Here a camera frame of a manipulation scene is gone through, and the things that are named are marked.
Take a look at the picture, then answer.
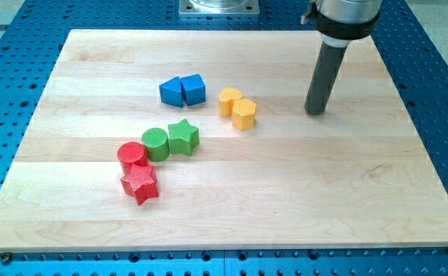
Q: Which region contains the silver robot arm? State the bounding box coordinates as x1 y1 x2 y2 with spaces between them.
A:
300 0 382 48

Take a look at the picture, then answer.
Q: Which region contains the yellow hexagon block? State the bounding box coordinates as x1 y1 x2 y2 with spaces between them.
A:
232 99 257 131

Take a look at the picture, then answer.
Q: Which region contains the green star block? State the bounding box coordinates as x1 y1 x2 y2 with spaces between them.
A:
168 119 199 156

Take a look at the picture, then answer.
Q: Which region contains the yellow heart block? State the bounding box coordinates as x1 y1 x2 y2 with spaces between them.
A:
219 87 243 117

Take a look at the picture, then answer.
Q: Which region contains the blue cube block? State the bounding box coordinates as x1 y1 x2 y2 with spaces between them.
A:
180 74 206 106

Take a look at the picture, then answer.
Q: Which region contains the green cylinder block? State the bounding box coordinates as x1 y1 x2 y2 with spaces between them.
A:
141 128 170 162

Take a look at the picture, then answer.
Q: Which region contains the blue triangle block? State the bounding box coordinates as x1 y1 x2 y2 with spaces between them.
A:
159 77 183 107

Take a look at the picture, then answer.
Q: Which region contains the light wooden board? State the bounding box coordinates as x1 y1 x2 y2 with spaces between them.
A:
0 30 448 252

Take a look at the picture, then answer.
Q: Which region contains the red star block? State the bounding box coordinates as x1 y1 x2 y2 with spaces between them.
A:
120 164 159 205

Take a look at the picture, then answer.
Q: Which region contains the red cylinder block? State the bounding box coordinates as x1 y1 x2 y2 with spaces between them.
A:
117 142 148 174

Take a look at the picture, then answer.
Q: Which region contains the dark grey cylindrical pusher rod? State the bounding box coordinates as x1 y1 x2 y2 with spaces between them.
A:
304 42 347 116

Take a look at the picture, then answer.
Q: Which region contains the silver robot base mount plate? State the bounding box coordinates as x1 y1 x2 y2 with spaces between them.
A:
179 0 260 16

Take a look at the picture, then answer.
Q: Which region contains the blue perforated metal base plate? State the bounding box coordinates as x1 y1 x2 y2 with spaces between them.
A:
0 1 448 275

